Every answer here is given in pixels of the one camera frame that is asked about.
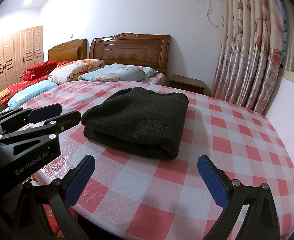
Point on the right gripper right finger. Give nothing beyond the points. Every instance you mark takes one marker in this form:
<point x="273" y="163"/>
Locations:
<point x="261" y="219"/>

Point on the pink floral curtain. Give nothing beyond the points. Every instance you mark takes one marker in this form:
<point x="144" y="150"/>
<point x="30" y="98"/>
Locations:
<point x="250" y="52"/>

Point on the glossy brown wooden headboard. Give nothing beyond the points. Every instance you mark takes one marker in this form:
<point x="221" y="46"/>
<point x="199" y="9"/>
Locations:
<point x="147" y="50"/>

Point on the dark wooden nightstand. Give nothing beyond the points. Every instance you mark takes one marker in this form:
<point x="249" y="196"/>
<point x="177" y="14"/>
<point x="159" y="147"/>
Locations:
<point x="187" y="83"/>

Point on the dark striped knit sweater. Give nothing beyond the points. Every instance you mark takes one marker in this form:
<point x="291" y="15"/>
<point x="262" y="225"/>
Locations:
<point x="139" y="121"/>

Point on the beige louvered wardrobe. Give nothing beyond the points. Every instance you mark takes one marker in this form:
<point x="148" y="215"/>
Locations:
<point x="18" y="51"/>

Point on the light blue floral folded quilt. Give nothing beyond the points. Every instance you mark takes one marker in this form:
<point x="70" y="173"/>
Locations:
<point x="119" y="72"/>

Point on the pink checkered bed cover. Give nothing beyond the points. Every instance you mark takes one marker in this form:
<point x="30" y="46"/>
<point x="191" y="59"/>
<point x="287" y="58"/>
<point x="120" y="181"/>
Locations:
<point x="139" y="198"/>

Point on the light blue pillow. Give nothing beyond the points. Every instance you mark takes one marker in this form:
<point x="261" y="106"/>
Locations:
<point x="30" y="92"/>

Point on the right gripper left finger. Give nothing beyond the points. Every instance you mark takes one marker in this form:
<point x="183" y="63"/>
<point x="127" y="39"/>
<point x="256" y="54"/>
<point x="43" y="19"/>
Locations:
<point x="63" y="193"/>

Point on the red bedding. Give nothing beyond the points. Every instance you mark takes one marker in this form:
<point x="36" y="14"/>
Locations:
<point x="30" y="76"/>

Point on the orange floral white folded quilt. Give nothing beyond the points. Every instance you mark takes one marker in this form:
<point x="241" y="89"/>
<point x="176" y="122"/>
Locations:
<point x="72" y="70"/>

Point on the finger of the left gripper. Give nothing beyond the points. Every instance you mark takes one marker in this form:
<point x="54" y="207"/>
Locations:
<point x="44" y="127"/>
<point x="13" y="120"/>

